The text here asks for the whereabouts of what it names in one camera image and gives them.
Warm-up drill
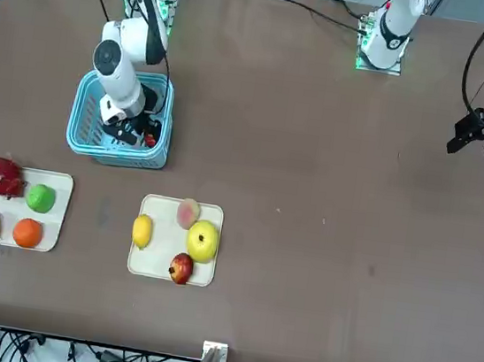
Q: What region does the thin black table cable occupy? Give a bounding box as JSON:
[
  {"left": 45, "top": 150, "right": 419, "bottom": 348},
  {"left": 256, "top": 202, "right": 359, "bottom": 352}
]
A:
[{"left": 280, "top": 0, "right": 366, "bottom": 34}]

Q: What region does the pink peach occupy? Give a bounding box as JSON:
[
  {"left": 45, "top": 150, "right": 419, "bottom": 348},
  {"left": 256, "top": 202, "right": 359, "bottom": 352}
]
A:
[{"left": 174, "top": 196, "right": 202, "bottom": 232}]

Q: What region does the white post base bracket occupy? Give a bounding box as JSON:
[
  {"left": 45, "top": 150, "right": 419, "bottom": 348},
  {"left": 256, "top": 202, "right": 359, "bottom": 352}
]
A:
[{"left": 200, "top": 339, "right": 230, "bottom": 362}]

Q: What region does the pale rectangular plastic tray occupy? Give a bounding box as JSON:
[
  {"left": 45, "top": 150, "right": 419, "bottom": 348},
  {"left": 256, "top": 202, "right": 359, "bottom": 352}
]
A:
[
  {"left": 125, "top": 191, "right": 227, "bottom": 289},
  {"left": 0, "top": 165, "right": 76, "bottom": 256}
]

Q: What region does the yellow lemon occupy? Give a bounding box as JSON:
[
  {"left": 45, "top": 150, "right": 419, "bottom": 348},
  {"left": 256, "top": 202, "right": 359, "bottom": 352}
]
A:
[{"left": 130, "top": 213, "right": 156, "bottom": 251}]

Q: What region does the orange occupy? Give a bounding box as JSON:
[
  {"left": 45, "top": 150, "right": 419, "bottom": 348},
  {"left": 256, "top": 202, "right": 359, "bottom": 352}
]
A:
[{"left": 11, "top": 216, "right": 46, "bottom": 251}]

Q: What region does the green apple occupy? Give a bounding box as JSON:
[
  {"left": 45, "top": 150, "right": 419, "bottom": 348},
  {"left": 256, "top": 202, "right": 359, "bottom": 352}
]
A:
[{"left": 24, "top": 181, "right": 58, "bottom": 215}]

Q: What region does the light blue slotted plastic basket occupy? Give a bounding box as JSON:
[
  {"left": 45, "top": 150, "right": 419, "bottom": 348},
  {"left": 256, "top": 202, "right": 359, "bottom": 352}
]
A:
[{"left": 62, "top": 63, "right": 180, "bottom": 173}]

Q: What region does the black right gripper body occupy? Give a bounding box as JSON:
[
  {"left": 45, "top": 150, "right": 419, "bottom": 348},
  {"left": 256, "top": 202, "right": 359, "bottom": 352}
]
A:
[{"left": 100, "top": 104, "right": 157, "bottom": 151}]

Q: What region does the large red apple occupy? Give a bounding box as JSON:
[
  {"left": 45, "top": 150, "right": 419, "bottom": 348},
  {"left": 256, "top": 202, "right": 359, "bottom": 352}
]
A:
[{"left": 166, "top": 250, "right": 196, "bottom": 288}]

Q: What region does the large yellow-green apple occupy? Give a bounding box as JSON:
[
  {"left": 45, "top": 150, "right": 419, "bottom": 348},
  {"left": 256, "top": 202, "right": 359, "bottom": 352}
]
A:
[{"left": 183, "top": 218, "right": 223, "bottom": 267}]

